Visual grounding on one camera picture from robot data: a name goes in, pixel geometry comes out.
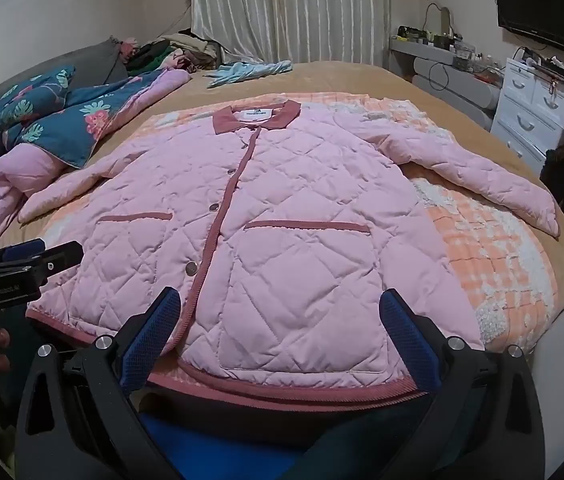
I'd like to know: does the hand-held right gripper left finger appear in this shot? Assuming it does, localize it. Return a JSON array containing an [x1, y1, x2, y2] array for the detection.
[[14, 286, 183, 480]]

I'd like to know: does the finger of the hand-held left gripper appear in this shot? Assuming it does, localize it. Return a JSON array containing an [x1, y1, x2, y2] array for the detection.
[[0, 240, 85, 312], [0, 238, 46, 268]]

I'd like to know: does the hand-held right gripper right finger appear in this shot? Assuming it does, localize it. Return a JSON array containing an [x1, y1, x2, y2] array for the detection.
[[378, 287, 546, 480]]

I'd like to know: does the pink quilted jacket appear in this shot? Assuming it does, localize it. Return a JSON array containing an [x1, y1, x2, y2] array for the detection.
[[18, 99, 561, 412]]

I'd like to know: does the pile of mixed clothes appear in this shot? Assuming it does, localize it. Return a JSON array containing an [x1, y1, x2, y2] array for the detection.
[[110, 31, 223, 75]]

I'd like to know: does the orange checked blanket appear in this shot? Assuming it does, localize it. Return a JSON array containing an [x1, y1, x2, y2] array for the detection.
[[36, 91, 561, 357]]

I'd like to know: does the blue cloth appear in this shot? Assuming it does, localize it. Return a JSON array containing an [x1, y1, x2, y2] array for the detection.
[[138, 410, 315, 480]]

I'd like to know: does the blue floral pink quilt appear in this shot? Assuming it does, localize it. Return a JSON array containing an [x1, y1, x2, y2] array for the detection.
[[0, 65, 193, 263]]

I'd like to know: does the grey headboard cushion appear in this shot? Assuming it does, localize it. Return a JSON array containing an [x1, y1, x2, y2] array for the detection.
[[0, 39, 131, 112]]

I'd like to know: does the grey rounded dressing table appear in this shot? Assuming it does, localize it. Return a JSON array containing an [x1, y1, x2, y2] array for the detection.
[[390, 35, 504, 132]]

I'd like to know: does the white drawer chest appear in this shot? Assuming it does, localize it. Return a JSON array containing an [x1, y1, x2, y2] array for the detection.
[[490, 57, 564, 172]]

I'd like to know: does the light blue garment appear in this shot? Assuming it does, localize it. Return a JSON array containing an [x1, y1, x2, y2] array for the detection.
[[206, 59, 294, 89]]

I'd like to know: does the clutter of small bottles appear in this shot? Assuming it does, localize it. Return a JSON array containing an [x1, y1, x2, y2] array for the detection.
[[396, 24, 507, 82]]

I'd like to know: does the white striped curtain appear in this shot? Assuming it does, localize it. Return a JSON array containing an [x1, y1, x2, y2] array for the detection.
[[190, 0, 391, 67]]

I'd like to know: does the black cable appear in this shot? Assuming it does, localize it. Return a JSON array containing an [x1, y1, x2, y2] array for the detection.
[[428, 61, 451, 93]]

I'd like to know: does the black wall television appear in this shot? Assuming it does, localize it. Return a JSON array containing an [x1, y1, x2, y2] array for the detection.
[[493, 0, 564, 54]]

